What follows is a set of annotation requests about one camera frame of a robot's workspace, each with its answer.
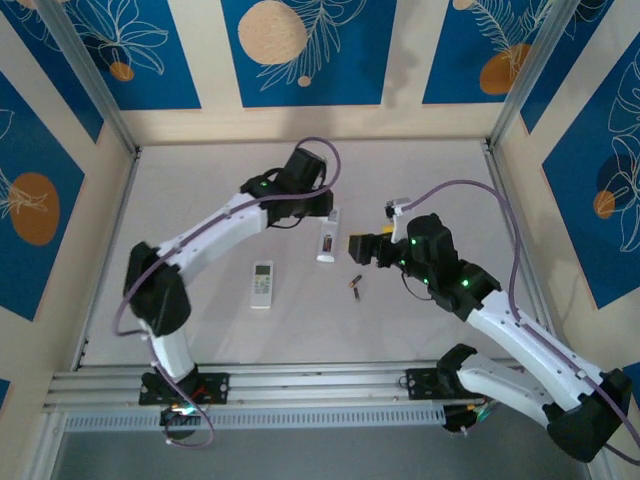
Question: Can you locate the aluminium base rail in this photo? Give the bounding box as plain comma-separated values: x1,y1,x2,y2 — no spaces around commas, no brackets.
42,357,594,414

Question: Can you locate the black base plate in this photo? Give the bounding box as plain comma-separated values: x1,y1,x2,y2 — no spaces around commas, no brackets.
405,367,496,401
138,372,231,406

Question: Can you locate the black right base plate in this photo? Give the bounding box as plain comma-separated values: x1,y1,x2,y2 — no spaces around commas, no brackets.
405,367,496,401

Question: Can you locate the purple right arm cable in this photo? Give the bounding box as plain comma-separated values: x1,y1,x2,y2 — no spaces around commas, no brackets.
407,179,640,466

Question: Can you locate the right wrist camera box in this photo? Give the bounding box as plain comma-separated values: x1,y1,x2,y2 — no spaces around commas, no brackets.
382,198,413,219

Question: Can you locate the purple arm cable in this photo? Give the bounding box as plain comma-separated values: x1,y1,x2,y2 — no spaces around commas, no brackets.
407,179,640,466
112,137,344,449

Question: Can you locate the aluminium table side rail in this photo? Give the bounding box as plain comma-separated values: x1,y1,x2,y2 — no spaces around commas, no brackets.
72,147,144,371
480,139,564,361

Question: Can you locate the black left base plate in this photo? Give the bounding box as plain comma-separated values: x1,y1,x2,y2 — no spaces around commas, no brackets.
138,372,231,406

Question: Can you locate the grey slotted cable duct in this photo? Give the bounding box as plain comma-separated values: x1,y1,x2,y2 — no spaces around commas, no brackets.
62,404,446,432

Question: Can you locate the aluminium frame post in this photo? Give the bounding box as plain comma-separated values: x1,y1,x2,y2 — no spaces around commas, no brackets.
487,0,586,151
37,0,141,159

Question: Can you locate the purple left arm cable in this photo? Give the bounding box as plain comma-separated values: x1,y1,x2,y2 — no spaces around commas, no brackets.
112,137,344,449

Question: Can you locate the black controller board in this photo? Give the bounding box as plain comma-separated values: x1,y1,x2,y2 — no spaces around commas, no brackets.
442,402,491,435
159,403,204,427

